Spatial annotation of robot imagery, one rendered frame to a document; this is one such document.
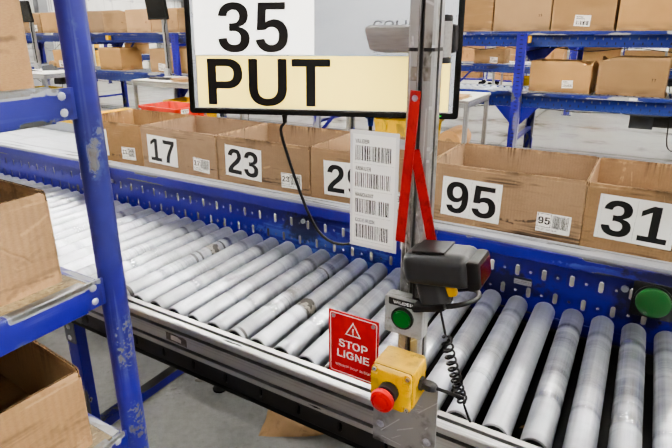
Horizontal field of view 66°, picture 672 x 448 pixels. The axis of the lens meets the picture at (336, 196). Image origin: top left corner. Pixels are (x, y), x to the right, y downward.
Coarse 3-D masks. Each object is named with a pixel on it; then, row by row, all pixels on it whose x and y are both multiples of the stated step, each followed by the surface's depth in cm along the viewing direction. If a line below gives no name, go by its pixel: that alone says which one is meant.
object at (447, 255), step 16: (432, 240) 79; (416, 256) 76; (432, 256) 75; (448, 256) 74; (464, 256) 73; (480, 256) 73; (416, 272) 76; (432, 272) 75; (448, 272) 73; (464, 272) 72; (480, 272) 72; (432, 288) 77; (448, 288) 77; (464, 288) 74; (480, 288) 72; (416, 304) 80; (432, 304) 78
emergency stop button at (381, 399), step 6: (378, 390) 81; (384, 390) 80; (372, 396) 81; (378, 396) 80; (384, 396) 80; (390, 396) 80; (372, 402) 81; (378, 402) 80; (384, 402) 80; (390, 402) 80; (378, 408) 81; (384, 408) 80; (390, 408) 80
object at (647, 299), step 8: (648, 288) 115; (656, 288) 115; (640, 296) 116; (648, 296) 115; (656, 296) 114; (664, 296) 113; (640, 304) 116; (648, 304) 115; (656, 304) 114; (664, 304) 114; (640, 312) 117; (648, 312) 116; (656, 312) 115; (664, 312) 114
